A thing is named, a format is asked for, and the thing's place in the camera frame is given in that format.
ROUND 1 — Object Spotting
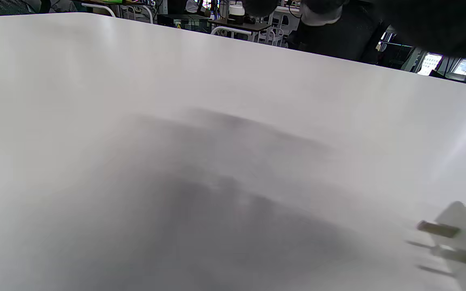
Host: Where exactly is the person's left hand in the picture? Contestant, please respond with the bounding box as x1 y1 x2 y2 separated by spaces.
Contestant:
242 0 466 57

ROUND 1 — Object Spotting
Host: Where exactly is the window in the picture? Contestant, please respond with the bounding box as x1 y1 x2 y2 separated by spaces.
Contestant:
417 53 466 81

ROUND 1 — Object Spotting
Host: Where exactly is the dark background table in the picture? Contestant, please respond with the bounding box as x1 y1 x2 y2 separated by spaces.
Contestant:
208 19 272 34

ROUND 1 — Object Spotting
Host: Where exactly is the white metal chair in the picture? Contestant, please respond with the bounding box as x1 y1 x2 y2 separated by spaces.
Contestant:
81 3 117 18
210 26 254 41

